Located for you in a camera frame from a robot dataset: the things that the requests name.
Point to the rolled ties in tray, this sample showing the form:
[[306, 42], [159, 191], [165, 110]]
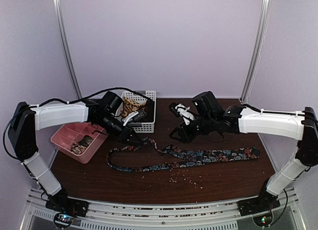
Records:
[[81, 146]]

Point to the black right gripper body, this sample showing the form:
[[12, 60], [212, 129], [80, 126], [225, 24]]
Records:
[[205, 126]]

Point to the left aluminium frame post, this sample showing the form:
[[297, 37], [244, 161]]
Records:
[[65, 47]]

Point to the dark brown red floral tie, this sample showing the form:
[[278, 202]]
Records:
[[149, 109]]

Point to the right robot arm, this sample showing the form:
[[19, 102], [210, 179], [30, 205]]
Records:
[[244, 119]]

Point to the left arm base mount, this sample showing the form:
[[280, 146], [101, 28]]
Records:
[[70, 206]]

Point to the right aluminium frame post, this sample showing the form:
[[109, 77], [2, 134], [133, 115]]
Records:
[[255, 58]]

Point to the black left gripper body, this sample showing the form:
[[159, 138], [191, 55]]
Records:
[[105, 123]]

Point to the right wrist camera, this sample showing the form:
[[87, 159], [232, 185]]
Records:
[[179, 110]]

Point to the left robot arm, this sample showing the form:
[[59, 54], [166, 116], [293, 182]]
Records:
[[28, 119]]

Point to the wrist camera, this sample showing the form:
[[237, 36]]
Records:
[[179, 110], [134, 117]]

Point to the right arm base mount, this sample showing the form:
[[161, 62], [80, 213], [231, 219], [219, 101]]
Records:
[[257, 205]]

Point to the aluminium front rail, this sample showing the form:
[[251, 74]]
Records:
[[221, 215]]

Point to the aluminium frame post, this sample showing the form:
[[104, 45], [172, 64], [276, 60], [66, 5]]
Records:
[[65, 47], [255, 58]]

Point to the navy floral patterned tie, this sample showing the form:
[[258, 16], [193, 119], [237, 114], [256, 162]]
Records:
[[188, 158]]

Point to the pink divided organizer tray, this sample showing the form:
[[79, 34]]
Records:
[[72, 133]]

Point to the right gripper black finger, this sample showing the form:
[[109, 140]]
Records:
[[183, 139], [177, 132]]

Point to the yellow floral tie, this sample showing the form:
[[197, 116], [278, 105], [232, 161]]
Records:
[[129, 106]]

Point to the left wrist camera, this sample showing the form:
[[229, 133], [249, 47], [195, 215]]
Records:
[[134, 117]]

